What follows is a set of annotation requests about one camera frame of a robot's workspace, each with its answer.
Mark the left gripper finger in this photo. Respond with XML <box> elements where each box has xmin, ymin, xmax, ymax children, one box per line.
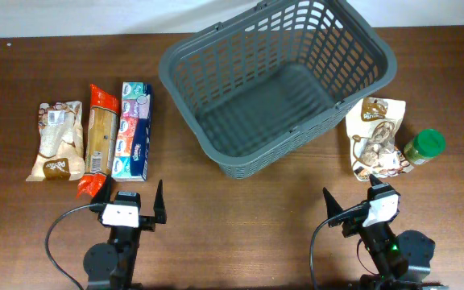
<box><xmin>153</xmin><ymin>180</ymin><xmax>167</xmax><ymax>224</ymax></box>
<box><xmin>90</xmin><ymin>176</ymin><xmax>112</xmax><ymax>213</ymax></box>

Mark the white brown rice pouch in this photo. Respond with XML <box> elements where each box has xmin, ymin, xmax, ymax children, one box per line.
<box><xmin>26</xmin><ymin>101</ymin><xmax>85</xmax><ymax>182</ymax></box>

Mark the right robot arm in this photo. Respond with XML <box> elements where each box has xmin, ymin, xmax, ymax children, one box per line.
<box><xmin>323</xmin><ymin>175</ymin><xmax>436</xmax><ymax>289</ymax></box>

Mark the green lidded jar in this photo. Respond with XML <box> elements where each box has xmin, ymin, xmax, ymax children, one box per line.
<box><xmin>404</xmin><ymin>129</ymin><xmax>446</xmax><ymax>165</ymax></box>

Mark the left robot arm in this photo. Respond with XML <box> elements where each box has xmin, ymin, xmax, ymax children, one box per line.
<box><xmin>83</xmin><ymin>180</ymin><xmax>167</xmax><ymax>290</ymax></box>

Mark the Kleenex tissue multipack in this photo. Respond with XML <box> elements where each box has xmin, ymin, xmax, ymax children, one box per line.
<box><xmin>111</xmin><ymin>82</ymin><xmax>153</xmax><ymax>181</ymax></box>

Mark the grey plastic shopping basket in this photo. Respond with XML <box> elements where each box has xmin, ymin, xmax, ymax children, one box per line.
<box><xmin>159</xmin><ymin>0</ymin><xmax>397</xmax><ymax>179</ymax></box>

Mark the white brown mushroom pouch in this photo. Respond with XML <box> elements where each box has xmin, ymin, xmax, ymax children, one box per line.
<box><xmin>346</xmin><ymin>97</ymin><xmax>413</xmax><ymax>181</ymax></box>

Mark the orange spaghetti packet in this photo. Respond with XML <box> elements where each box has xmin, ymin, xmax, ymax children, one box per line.
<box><xmin>77</xmin><ymin>84</ymin><xmax>120</xmax><ymax>197</ymax></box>

